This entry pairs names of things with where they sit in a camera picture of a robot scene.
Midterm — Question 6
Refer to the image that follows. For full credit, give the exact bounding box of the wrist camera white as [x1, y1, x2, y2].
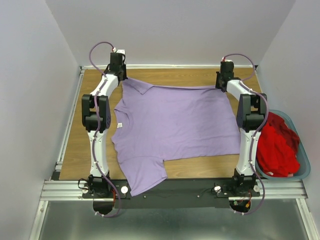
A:
[112, 47, 126, 55]
[221, 56, 232, 62]

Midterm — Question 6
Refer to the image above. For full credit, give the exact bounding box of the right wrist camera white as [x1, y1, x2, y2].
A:
[221, 56, 232, 62]

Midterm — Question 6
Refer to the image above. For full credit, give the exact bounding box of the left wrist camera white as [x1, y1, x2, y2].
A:
[112, 47, 126, 55]

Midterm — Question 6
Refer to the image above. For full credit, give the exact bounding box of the dark red t shirt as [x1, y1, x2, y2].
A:
[267, 112, 300, 156]

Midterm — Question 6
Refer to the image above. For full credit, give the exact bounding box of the purple t shirt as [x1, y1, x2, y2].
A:
[112, 78, 241, 196]

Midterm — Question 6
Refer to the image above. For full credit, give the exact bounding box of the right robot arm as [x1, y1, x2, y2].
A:
[214, 59, 268, 198]

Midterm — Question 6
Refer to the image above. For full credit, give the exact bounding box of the teal plastic basket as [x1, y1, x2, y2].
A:
[256, 110, 311, 181]

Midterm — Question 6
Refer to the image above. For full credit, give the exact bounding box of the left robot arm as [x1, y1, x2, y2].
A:
[81, 49, 127, 198]

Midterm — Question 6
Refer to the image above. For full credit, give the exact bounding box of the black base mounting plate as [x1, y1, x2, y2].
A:
[79, 176, 261, 214]

